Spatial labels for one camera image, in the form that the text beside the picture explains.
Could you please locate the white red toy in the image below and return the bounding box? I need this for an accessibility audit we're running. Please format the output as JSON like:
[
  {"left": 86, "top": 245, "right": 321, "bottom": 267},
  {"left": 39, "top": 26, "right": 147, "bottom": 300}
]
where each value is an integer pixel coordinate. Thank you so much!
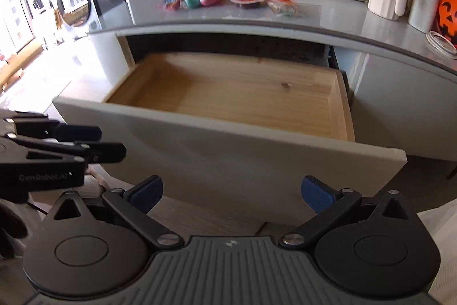
[{"left": 229, "top": 0, "right": 268, "bottom": 10}]

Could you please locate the clear round lid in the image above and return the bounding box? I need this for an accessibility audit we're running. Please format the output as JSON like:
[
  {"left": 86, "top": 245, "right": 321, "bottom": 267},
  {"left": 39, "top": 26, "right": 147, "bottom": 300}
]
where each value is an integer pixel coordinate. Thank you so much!
[{"left": 425, "top": 31, "right": 457, "bottom": 60}]

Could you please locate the person's white clothing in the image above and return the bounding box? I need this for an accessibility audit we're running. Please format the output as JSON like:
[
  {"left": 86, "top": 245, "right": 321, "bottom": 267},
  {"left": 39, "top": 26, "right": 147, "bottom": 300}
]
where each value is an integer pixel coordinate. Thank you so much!
[{"left": 417, "top": 198, "right": 457, "bottom": 305}]

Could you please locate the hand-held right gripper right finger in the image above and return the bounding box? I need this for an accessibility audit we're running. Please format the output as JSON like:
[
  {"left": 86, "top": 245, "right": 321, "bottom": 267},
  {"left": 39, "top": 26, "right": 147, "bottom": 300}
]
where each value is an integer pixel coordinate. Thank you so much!
[{"left": 280, "top": 175, "right": 412, "bottom": 250}]

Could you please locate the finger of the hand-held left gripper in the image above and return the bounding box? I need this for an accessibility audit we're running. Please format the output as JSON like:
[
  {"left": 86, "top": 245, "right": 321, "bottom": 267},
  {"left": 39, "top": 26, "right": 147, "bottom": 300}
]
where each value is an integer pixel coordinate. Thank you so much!
[
  {"left": 0, "top": 110, "right": 103, "bottom": 145},
  {"left": 0, "top": 135, "right": 128, "bottom": 170}
]

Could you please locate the white wooden drawer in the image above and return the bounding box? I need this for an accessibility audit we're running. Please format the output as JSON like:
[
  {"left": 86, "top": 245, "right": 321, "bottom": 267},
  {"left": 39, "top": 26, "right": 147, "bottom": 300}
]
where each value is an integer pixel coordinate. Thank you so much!
[{"left": 53, "top": 52, "right": 408, "bottom": 208}]

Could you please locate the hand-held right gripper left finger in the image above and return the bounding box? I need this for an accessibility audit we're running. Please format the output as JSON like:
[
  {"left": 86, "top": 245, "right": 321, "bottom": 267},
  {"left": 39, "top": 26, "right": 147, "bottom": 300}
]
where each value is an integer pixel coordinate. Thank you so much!
[{"left": 53, "top": 175, "right": 183, "bottom": 250}]

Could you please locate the person's left hand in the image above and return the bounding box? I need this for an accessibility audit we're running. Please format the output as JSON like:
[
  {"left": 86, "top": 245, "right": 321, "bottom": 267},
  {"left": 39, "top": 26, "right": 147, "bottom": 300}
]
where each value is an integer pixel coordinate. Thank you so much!
[{"left": 0, "top": 200, "right": 29, "bottom": 260}]

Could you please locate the orange pumpkin bucket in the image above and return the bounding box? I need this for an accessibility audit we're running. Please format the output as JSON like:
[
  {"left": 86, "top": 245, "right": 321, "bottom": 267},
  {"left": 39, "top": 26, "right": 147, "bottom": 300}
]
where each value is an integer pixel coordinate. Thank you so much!
[{"left": 436, "top": 0, "right": 457, "bottom": 41}]

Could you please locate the clear plastic packet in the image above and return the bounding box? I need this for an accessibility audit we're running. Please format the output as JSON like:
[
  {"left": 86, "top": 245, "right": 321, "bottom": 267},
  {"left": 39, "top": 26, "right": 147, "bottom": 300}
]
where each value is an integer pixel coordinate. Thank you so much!
[{"left": 266, "top": 0, "right": 308, "bottom": 18}]

